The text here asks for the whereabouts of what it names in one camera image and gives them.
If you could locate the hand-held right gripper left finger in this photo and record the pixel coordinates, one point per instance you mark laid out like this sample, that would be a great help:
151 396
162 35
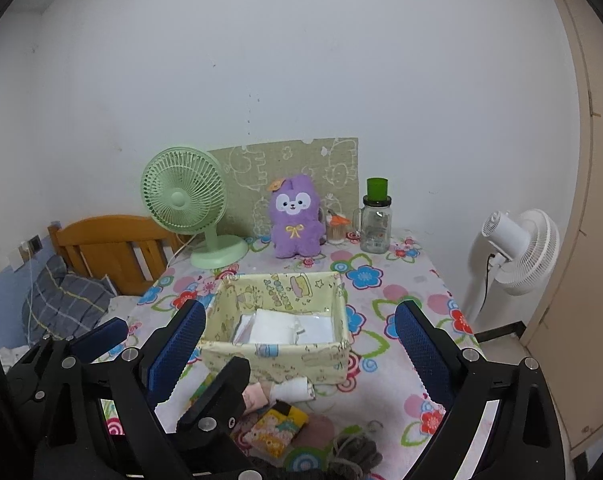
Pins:
174 355

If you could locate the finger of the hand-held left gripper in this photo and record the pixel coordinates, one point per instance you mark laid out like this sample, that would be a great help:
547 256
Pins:
216 395
101 336

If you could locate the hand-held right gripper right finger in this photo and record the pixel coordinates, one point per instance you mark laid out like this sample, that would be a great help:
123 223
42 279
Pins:
424 355

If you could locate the pink wet wipes packet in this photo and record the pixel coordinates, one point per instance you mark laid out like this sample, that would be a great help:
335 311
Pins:
255 397

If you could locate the yellow printed pouch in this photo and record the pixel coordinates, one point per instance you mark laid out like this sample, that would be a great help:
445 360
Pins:
276 427

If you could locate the yellow-green printed fabric storage box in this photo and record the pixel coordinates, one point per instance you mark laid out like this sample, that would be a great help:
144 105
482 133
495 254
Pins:
281 360

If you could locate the grey plaid pillow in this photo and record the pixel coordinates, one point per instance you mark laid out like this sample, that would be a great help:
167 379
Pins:
66 300

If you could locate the wooden bed headboard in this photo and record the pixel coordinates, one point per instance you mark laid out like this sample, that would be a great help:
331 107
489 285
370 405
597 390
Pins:
106 250

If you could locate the floral tablecloth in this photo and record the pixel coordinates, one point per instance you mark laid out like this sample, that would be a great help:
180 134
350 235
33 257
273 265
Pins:
381 280

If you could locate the mauve round cloth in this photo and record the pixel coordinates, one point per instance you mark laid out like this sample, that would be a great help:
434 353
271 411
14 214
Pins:
317 432

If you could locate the clear plastic packet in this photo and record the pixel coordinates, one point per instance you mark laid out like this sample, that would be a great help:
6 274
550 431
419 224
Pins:
314 330

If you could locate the grey knitted cloth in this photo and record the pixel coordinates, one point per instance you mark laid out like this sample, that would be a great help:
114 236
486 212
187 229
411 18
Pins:
354 455

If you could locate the glass jar with green lid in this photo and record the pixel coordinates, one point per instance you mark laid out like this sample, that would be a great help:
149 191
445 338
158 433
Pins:
376 225

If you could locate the white standing fan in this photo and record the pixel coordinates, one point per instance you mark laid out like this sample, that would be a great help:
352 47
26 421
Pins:
516 250

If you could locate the small jar with orange lid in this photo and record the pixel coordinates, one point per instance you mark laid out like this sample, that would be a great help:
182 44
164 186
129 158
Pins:
337 230

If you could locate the green desk fan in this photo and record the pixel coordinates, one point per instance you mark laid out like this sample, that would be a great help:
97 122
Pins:
181 195

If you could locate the purple plush toy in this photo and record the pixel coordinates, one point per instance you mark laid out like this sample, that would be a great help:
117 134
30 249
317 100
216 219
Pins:
296 220

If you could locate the green animal-print board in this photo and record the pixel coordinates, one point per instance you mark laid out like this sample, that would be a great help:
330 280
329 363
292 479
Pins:
251 165

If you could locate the beige wooden door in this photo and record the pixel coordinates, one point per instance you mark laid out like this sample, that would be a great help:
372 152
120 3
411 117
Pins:
581 210

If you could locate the wall socket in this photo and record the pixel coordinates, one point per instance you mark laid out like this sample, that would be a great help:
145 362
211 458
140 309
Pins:
31 245

